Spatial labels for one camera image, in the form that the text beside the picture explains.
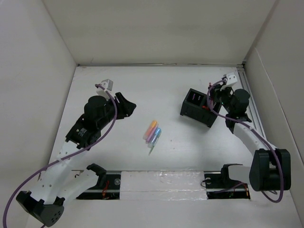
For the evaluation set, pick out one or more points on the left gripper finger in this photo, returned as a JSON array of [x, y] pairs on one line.
[[131, 108], [121, 102]]

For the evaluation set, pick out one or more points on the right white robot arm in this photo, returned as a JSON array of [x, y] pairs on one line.
[[271, 167]]

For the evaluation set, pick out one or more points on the aluminium rail right side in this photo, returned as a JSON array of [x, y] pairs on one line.
[[252, 105]]

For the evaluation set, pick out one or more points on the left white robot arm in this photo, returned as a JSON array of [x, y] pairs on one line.
[[46, 201]]

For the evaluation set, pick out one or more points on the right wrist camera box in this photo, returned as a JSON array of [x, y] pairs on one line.
[[230, 79]]

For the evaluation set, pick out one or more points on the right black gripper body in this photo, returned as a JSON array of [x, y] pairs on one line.
[[223, 94]]

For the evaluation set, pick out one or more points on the blue highlighter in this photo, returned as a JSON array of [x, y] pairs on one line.
[[155, 137]]

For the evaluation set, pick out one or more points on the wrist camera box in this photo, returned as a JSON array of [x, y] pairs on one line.
[[104, 86], [230, 79]]

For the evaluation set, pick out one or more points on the pink highlighter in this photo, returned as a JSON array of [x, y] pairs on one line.
[[150, 135]]

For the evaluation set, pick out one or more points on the orange highlighter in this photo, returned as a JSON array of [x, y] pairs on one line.
[[153, 123]]

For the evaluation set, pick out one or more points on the black two-slot pen holder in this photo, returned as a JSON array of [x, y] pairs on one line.
[[192, 108]]

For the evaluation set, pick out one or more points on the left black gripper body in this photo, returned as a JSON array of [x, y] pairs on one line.
[[104, 121]]

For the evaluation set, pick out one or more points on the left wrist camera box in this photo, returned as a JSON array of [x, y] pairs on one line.
[[104, 86]]

